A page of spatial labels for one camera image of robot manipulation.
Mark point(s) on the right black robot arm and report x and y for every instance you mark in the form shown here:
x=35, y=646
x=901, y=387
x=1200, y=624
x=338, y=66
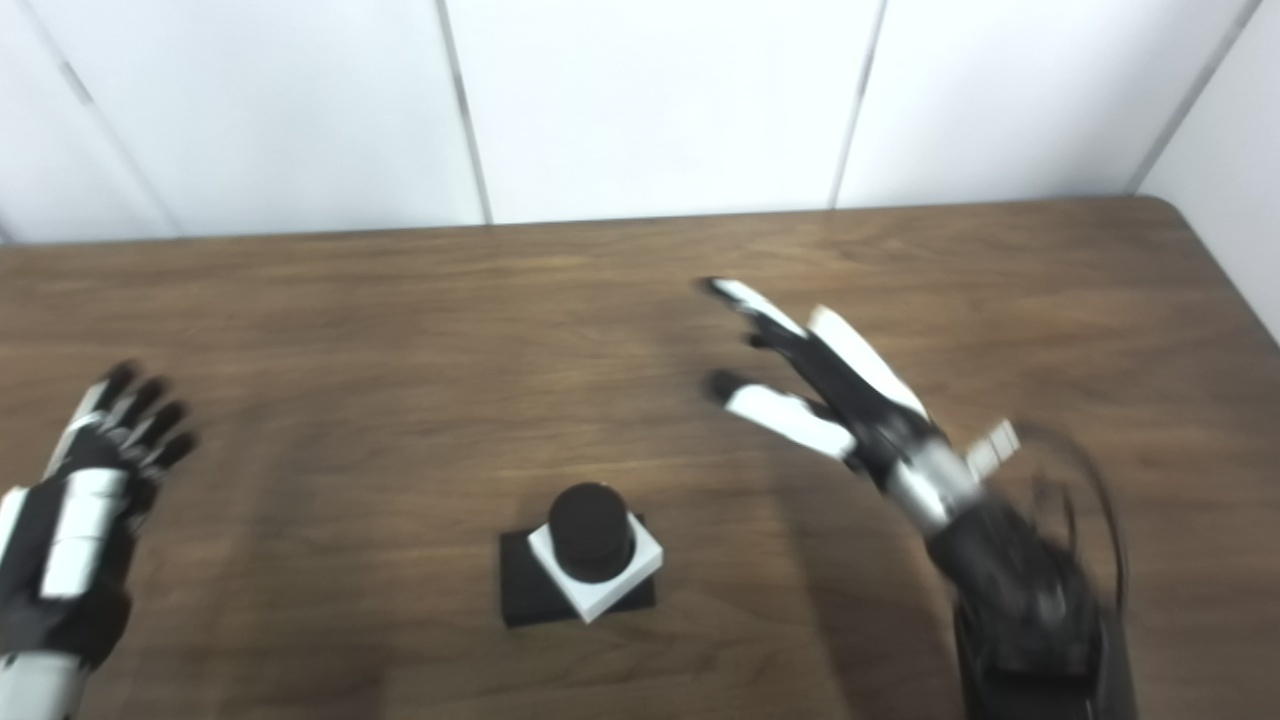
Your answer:
x=1020, y=590

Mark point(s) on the white square piece with hole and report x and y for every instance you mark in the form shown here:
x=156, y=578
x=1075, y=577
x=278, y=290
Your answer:
x=600, y=592

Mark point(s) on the black peg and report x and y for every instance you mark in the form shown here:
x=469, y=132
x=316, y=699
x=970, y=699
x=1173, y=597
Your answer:
x=590, y=530

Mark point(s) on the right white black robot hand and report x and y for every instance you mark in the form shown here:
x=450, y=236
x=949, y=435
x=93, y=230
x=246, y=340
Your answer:
x=840, y=390

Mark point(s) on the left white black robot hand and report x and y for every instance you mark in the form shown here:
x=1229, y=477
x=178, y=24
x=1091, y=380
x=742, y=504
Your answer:
x=80, y=510

